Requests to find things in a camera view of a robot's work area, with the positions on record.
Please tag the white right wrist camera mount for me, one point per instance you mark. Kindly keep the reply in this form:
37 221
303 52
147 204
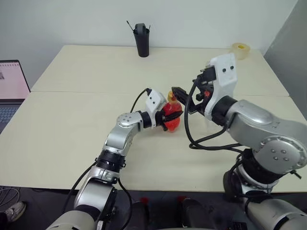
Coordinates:
225 79

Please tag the long black stick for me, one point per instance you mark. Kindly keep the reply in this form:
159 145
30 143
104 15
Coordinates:
129 25

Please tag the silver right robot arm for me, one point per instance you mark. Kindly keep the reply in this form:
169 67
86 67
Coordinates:
263 129

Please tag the grey roll in cup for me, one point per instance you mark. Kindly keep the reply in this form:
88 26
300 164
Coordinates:
140 28

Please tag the grey laptop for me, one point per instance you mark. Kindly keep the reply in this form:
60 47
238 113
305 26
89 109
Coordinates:
12 91

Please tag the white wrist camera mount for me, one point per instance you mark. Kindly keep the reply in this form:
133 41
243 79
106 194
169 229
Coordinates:
225 79
156 100

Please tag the translucent yellowish tape roll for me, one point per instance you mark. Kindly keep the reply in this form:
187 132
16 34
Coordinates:
241 50

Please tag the yellow red bottle cap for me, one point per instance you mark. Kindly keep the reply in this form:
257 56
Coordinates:
170 95

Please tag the tall black cup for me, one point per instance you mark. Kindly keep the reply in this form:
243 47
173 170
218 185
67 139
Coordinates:
143 45

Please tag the dark rounded shape red mark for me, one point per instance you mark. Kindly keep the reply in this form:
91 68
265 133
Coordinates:
141 215
192 214

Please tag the grey white shoe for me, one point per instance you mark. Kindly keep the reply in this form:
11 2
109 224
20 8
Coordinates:
14 211

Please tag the clear bottle with red drink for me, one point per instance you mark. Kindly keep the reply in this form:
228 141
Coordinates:
173 124

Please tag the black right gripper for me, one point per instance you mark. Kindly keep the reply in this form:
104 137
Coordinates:
200 96

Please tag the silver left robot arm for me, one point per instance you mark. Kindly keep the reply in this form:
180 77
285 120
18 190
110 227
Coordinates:
124 139

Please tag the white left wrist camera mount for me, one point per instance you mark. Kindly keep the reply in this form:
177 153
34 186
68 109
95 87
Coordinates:
156 100

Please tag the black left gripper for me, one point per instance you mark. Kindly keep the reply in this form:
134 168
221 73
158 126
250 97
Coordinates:
159 119

